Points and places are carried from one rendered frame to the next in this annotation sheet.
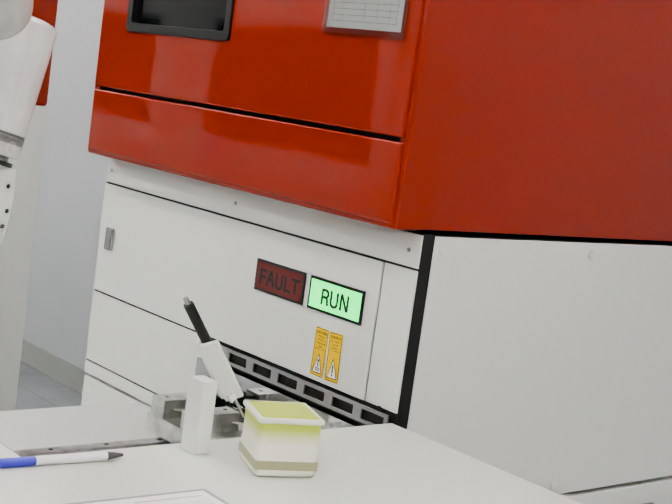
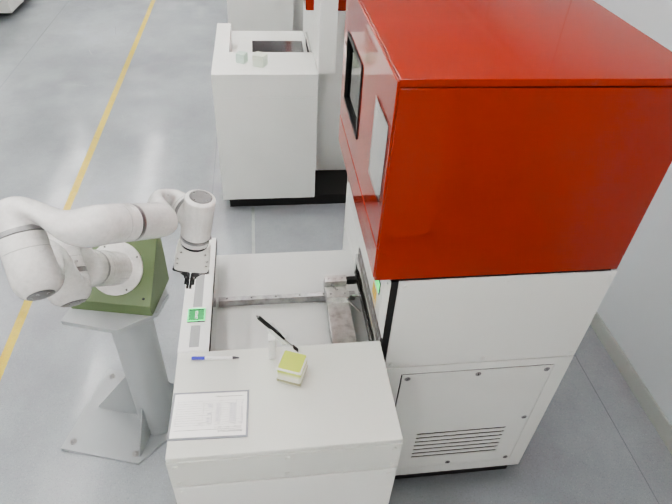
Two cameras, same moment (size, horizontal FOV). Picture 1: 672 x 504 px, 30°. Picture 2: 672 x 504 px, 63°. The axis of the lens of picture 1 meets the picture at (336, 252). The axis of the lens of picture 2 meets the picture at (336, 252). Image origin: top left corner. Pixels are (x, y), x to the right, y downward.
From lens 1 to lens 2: 122 cm
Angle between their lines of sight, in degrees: 44
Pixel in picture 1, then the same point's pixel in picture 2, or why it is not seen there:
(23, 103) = (200, 233)
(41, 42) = (202, 213)
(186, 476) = (252, 376)
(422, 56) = (383, 218)
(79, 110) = not seen: outside the picture
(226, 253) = not seen: hidden behind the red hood
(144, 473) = (238, 371)
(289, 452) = (288, 379)
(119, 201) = not seen: hidden behind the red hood
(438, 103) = (396, 234)
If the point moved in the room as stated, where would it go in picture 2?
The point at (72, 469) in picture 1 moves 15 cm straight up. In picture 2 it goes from (216, 364) to (211, 330)
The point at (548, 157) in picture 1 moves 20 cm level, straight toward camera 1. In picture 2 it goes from (476, 246) to (434, 281)
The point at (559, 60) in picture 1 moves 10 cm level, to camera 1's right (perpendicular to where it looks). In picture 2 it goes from (484, 206) to (521, 221)
